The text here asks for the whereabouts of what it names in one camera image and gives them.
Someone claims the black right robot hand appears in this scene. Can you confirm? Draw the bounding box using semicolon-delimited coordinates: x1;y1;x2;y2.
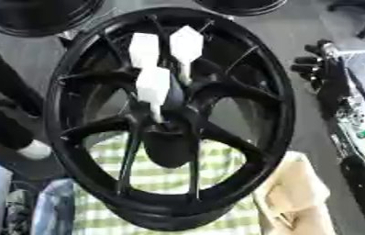
290;39;365;121

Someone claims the black spoked wheel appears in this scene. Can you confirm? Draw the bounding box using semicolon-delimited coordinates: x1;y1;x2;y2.
42;6;298;232

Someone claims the large black round wheel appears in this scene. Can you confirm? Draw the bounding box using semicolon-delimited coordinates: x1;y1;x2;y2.
0;0;107;39

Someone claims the tan cardboard box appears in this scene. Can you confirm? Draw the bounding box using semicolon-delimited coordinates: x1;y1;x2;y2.
251;151;338;235

